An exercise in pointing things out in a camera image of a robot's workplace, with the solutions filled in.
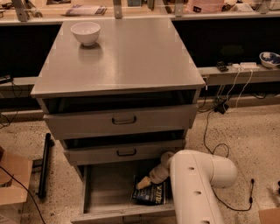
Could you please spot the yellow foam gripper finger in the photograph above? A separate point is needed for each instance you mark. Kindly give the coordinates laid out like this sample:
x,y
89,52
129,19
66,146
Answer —
x,y
146,181

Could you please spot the blue chip bag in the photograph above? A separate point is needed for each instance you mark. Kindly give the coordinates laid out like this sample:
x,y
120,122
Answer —
x,y
152,195

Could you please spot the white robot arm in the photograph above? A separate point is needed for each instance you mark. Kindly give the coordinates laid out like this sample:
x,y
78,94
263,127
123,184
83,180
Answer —
x,y
194,175

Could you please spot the grey bottom drawer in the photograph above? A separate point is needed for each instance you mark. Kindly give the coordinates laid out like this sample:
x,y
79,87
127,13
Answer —
x,y
106,195

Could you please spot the grey drawer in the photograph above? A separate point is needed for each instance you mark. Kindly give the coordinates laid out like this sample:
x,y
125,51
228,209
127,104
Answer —
x,y
120,122
121,152
106,195

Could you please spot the grey top drawer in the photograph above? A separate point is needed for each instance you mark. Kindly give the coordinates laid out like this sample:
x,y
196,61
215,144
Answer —
x,y
120,122

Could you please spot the grey middle drawer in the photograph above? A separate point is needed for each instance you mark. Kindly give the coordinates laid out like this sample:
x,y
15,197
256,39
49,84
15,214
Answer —
x,y
121,152

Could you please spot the grey metal drawer cabinet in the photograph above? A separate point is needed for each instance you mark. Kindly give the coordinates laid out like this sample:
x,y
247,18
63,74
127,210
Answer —
x,y
135,63

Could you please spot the black bar on floor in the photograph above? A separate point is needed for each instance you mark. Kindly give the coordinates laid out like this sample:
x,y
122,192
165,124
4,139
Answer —
x,y
49,143

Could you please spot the black power adapter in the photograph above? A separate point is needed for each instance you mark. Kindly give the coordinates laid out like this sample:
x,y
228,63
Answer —
x,y
221,108

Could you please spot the cardboard box corner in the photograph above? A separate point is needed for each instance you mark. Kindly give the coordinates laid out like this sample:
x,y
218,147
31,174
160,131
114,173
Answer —
x,y
270,216

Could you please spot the brown cardboard box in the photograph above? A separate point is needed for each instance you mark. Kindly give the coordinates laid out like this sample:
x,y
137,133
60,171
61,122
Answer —
x,y
15,174

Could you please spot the small black device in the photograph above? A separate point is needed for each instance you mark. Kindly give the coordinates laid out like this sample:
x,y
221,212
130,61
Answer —
x,y
221,66

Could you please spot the white power strip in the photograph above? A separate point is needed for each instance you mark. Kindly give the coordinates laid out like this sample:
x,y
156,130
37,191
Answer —
x,y
246,66

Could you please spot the white ceramic bowl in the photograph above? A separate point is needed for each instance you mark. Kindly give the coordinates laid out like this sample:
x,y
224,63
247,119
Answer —
x,y
86,33

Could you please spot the black device on ledge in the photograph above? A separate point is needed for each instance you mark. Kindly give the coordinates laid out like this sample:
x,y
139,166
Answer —
x,y
5,79

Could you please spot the blue patterned bowl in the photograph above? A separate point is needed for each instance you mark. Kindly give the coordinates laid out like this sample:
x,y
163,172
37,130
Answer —
x,y
269,59

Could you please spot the pink container on shelf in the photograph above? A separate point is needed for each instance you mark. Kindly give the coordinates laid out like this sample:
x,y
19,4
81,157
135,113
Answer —
x,y
204,6

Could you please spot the magazine on back shelf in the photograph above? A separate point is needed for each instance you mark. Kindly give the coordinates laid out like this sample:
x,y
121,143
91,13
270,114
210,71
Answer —
x,y
86,10

